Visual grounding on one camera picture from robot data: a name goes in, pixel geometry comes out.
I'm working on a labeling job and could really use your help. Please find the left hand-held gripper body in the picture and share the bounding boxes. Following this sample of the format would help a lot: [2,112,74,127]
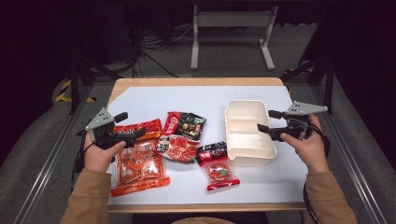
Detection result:
[85,107,136,149]

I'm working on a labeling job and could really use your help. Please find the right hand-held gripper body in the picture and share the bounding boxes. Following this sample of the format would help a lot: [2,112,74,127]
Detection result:
[270,101,329,143]

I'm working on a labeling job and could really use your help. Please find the white divided container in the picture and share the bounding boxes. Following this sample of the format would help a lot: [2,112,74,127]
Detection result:
[224,99,277,167]

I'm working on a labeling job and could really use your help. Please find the large orange packet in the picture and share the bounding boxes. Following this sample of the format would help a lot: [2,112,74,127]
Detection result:
[110,119,171,198]

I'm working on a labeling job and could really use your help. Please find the small red and black packet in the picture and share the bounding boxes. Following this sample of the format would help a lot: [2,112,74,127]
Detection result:
[195,141,241,191]

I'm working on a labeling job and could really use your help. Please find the person's right hand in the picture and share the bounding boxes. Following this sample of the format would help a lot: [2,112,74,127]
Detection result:
[279,114,331,175]

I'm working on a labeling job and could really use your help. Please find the person's left hand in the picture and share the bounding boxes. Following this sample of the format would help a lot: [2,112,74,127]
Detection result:
[83,133,127,174]

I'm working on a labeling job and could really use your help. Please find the yellow black hazard tape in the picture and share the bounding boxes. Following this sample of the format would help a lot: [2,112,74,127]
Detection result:
[55,78,96,104]
[282,65,314,77]

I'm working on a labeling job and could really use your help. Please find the black metal stand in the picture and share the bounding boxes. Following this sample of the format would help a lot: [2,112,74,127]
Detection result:
[281,46,335,115]
[66,46,122,115]

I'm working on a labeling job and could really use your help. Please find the white table mat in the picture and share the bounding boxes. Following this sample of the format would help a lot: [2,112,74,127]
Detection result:
[106,85,309,205]

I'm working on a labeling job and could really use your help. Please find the person's lap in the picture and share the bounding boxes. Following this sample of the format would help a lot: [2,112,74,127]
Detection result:
[132,212,270,224]

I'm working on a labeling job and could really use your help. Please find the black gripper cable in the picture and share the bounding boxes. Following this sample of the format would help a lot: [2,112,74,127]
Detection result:
[303,122,332,224]
[73,129,94,188]

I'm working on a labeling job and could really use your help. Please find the aluminium floor rail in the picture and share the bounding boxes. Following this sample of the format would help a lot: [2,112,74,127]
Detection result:
[13,85,94,224]
[311,83,387,224]

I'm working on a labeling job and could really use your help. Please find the bundle of floor cables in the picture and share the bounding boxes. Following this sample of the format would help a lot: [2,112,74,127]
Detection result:
[124,24,188,78]

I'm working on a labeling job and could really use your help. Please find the white metal stand frame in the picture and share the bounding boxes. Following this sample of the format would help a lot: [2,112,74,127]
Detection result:
[190,4,279,71]

